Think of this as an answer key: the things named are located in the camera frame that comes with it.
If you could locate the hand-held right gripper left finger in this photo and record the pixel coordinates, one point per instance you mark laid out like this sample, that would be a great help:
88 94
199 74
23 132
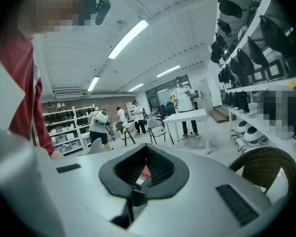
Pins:
84 194

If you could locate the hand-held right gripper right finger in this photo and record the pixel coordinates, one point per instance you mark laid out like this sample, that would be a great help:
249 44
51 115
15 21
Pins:
199 181

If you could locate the person's left forearm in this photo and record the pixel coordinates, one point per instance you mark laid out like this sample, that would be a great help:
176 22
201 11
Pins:
56 155

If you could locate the grey chair with black legs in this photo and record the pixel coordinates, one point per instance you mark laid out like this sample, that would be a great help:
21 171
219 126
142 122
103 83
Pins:
128 125
153 125
97 146

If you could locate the brown wicker chair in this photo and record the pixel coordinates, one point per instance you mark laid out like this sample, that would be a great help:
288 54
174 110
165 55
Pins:
261 162

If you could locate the white rectangular table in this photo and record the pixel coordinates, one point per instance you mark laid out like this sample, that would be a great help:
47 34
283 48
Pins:
187 116

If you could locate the white dome backpack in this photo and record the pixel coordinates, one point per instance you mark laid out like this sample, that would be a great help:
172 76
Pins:
101 116
242 127
252 134

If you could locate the wooden step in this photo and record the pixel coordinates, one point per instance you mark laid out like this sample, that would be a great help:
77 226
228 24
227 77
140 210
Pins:
219 115

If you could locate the white storage shelf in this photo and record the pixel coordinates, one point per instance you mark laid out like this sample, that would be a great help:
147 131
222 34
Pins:
75 122

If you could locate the dark grey chair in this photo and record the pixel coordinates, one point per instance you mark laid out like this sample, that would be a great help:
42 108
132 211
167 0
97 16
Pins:
119 126

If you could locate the black office chair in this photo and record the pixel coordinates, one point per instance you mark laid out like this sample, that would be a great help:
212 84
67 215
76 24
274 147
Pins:
171 107
160 112

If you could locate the white chair cushion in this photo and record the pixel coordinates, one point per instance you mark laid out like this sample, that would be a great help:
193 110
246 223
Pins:
282 184

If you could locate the white ceiling air conditioner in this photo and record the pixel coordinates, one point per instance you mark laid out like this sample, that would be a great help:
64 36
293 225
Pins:
67 93

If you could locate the long ceiling light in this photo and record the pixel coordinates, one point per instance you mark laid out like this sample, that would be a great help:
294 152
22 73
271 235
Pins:
168 71
93 83
128 39
135 87

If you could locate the white metal shelving rack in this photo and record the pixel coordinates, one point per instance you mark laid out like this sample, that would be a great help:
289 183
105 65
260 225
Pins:
261 85

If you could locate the person's red jersey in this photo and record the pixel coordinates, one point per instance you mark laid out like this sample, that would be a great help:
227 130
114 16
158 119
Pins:
17 70

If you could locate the white shelf of black backpacks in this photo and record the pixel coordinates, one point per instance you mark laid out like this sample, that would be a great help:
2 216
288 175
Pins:
273 31

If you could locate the person's head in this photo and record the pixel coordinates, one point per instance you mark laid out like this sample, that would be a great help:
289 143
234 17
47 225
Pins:
56 9

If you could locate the black head camera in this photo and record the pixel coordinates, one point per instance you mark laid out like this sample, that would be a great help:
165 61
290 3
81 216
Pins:
102 11

